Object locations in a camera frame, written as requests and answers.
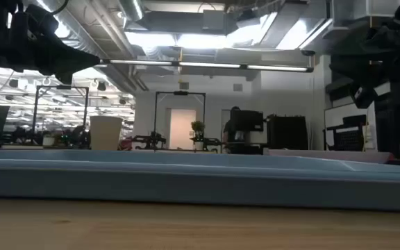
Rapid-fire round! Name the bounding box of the beige paper cup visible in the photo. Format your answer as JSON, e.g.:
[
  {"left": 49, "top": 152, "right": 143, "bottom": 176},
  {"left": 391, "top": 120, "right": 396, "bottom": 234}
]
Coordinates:
[{"left": 89, "top": 115, "right": 124, "bottom": 151}]

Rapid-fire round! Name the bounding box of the small potted plant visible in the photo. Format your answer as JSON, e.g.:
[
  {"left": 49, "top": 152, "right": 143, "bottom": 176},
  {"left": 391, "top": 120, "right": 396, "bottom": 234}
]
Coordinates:
[{"left": 190, "top": 119, "right": 206, "bottom": 151}]

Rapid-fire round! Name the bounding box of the blue plastic tray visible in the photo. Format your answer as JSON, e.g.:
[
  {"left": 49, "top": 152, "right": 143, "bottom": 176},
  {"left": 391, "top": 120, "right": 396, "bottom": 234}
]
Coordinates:
[{"left": 0, "top": 149, "right": 400, "bottom": 212}]

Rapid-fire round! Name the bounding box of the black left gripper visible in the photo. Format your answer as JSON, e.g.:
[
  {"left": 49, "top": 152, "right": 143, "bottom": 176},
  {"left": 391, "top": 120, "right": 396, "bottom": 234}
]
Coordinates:
[{"left": 10, "top": 5, "right": 102, "bottom": 85}]

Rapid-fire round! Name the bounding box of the person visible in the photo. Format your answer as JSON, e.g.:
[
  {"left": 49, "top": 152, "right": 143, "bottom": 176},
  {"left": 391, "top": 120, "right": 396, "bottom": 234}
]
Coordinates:
[{"left": 222, "top": 106, "right": 244, "bottom": 154}]

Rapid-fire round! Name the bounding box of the black cabinet box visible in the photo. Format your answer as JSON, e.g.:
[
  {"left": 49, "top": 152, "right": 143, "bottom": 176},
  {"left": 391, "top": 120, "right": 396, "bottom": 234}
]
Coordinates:
[{"left": 266, "top": 113, "right": 309, "bottom": 151}]

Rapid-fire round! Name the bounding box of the tall black gantry frame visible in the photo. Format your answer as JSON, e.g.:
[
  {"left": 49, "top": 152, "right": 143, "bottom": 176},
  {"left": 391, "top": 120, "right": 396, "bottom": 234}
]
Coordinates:
[
  {"left": 153, "top": 90, "right": 207, "bottom": 152},
  {"left": 31, "top": 84, "right": 90, "bottom": 147}
]

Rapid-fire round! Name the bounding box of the black wire cart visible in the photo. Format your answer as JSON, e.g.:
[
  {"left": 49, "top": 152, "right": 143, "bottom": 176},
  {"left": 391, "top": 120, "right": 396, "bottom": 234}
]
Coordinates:
[{"left": 323, "top": 114, "right": 368, "bottom": 152}]

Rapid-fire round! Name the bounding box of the black computer monitor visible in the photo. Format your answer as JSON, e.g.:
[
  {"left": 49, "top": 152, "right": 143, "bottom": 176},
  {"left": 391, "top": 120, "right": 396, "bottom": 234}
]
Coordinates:
[{"left": 233, "top": 110, "right": 265, "bottom": 133}]

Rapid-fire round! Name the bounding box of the long ceiling light bar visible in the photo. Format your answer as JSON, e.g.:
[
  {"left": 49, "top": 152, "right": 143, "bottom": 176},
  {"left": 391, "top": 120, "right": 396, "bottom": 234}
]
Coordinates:
[{"left": 101, "top": 58, "right": 315, "bottom": 74}]

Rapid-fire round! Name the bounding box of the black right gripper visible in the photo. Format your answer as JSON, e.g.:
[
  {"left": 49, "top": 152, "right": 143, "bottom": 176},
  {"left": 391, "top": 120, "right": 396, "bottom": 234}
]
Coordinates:
[{"left": 328, "top": 26, "right": 395, "bottom": 109}]

